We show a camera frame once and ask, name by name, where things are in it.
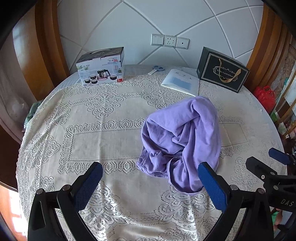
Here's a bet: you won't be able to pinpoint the white single hole socket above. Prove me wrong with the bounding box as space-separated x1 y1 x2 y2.
176 37 190 50

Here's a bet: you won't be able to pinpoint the blue handled scissors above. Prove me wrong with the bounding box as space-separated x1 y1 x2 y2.
148 65 165 75

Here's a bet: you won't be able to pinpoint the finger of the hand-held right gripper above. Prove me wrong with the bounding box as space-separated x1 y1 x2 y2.
269 148 296 166
245 157 278 184

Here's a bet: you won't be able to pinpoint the wooden wall panel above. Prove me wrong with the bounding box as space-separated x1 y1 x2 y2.
35 0 70 102
246 5 293 86

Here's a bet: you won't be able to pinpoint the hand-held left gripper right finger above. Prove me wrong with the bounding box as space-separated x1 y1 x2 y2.
197 161 275 241

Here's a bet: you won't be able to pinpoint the cream lace tablecloth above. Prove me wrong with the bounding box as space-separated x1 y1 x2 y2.
17 74 289 241

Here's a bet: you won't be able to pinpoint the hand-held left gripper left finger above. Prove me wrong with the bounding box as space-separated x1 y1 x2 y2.
27 162 103 241

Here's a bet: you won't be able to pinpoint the red plastic bag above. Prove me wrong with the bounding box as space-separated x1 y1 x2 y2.
254 86 276 114

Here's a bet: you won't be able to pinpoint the black gift box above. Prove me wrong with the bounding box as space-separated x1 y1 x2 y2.
196 46 250 93

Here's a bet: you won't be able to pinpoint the green cloth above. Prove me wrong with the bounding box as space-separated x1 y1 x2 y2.
23 101 42 131

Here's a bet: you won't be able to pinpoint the purple garment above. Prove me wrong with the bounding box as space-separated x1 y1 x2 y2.
136 96 222 194

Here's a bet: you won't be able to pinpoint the cluttered shelf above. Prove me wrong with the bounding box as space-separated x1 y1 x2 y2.
270 42 296 153

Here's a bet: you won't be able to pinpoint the white booklet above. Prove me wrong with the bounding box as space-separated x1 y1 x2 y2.
161 69 200 97

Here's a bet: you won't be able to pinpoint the white wall socket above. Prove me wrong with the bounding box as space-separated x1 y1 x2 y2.
164 35 177 48

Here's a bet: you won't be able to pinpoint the white wall switch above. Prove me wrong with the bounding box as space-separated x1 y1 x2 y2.
151 34 165 46

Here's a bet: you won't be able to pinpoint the tea set box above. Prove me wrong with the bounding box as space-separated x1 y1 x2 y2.
76 47 125 87

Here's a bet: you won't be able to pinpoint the person's right hand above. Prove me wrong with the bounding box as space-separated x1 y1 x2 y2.
273 208 285 226

